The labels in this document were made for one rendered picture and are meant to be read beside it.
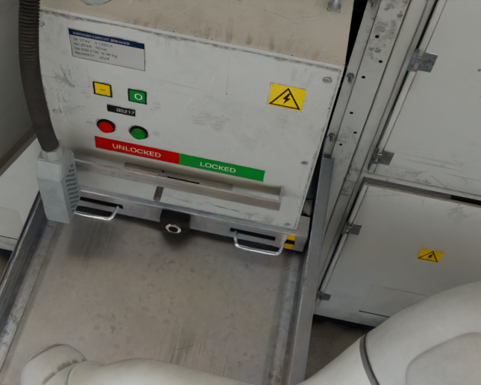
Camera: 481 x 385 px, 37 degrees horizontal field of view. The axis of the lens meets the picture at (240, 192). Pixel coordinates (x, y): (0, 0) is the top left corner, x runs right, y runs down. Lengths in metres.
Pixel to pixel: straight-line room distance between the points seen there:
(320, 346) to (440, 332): 1.62
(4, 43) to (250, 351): 0.77
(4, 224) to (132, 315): 0.95
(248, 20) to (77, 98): 0.34
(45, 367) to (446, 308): 0.57
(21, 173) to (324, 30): 1.11
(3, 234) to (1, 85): 0.90
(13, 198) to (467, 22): 1.35
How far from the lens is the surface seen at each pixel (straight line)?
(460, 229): 1.84
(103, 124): 1.29
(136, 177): 1.33
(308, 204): 1.51
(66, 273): 1.47
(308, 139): 1.21
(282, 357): 1.40
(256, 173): 1.30
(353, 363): 0.80
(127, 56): 1.15
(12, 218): 2.25
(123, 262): 1.47
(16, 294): 1.46
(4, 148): 1.65
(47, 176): 1.29
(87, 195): 1.48
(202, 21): 1.11
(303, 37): 1.11
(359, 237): 1.89
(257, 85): 1.13
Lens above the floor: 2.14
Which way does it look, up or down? 56 degrees down
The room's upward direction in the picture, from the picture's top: 9 degrees clockwise
